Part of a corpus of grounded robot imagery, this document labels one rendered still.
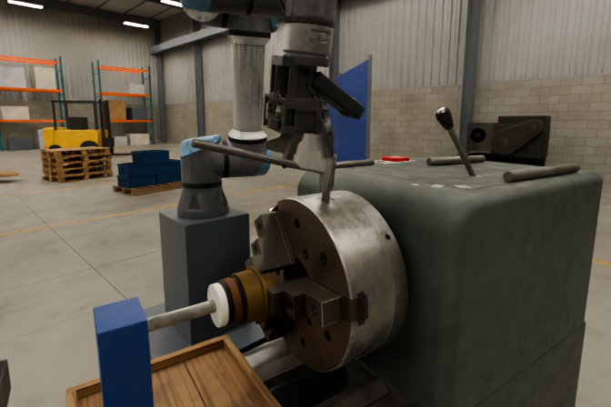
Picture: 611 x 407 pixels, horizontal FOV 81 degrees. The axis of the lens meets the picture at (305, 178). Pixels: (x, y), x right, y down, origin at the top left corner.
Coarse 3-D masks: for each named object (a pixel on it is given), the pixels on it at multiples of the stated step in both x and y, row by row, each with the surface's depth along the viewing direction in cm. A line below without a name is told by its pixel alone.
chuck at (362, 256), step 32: (288, 224) 67; (320, 224) 58; (352, 224) 59; (320, 256) 59; (352, 256) 55; (384, 256) 58; (352, 288) 53; (384, 288) 57; (384, 320) 57; (320, 352) 61; (352, 352) 56
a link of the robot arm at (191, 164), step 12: (180, 144) 103; (180, 156) 102; (192, 156) 100; (204, 156) 101; (216, 156) 102; (228, 156) 103; (192, 168) 101; (204, 168) 101; (216, 168) 103; (228, 168) 104; (192, 180) 101; (204, 180) 101; (216, 180) 104
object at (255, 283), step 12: (240, 276) 59; (252, 276) 59; (264, 276) 61; (228, 288) 57; (240, 288) 57; (252, 288) 57; (264, 288) 58; (228, 300) 55; (240, 300) 56; (252, 300) 57; (264, 300) 58; (240, 312) 56; (252, 312) 57; (264, 312) 58; (228, 324) 56
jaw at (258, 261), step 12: (264, 216) 67; (276, 216) 68; (264, 228) 66; (276, 228) 67; (264, 240) 65; (276, 240) 66; (264, 252) 64; (276, 252) 65; (288, 252) 66; (252, 264) 62; (264, 264) 63; (276, 264) 64; (288, 264) 65
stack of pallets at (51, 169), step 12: (48, 156) 812; (60, 156) 797; (72, 156) 817; (84, 156) 838; (96, 156) 927; (108, 156) 887; (48, 168) 830; (60, 168) 800; (72, 168) 818; (84, 168) 841; (96, 168) 932; (108, 168) 890; (48, 180) 840; (60, 180) 799; (72, 180) 827
